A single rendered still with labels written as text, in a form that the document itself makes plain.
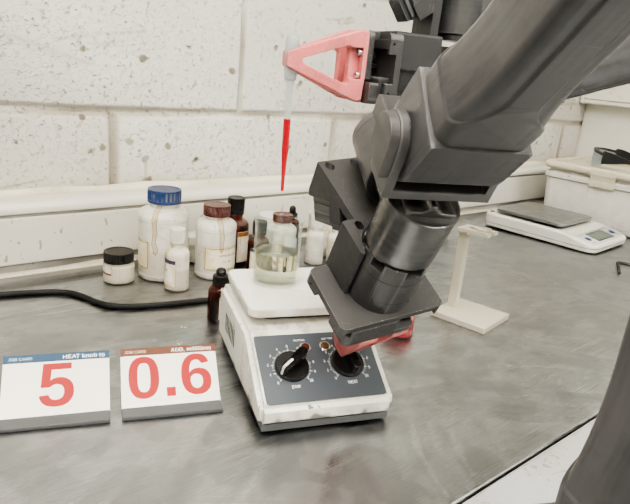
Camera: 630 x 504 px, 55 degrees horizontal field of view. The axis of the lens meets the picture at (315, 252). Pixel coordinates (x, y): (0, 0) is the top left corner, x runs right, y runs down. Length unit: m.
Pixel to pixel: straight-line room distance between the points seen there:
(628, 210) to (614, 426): 1.33
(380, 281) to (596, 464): 0.25
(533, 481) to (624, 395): 0.34
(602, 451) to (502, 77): 0.18
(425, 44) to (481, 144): 0.28
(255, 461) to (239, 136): 0.67
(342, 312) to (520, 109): 0.22
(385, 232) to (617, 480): 0.25
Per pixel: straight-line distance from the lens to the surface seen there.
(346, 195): 0.50
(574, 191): 1.61
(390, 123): 0.38
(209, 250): 0.89
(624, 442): 0.25
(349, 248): 0.48
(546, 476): 0.59
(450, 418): 0.63
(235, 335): 0.63
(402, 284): 0.47
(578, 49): 0.31
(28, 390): 0.60
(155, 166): 1.01
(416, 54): 0.63
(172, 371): 0.61
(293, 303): 0.61
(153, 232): 0.87
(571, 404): 0.72
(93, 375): 0.60
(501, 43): 0.33
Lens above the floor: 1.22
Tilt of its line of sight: 17 degrees down
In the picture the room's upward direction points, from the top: 6 degrees clockwise
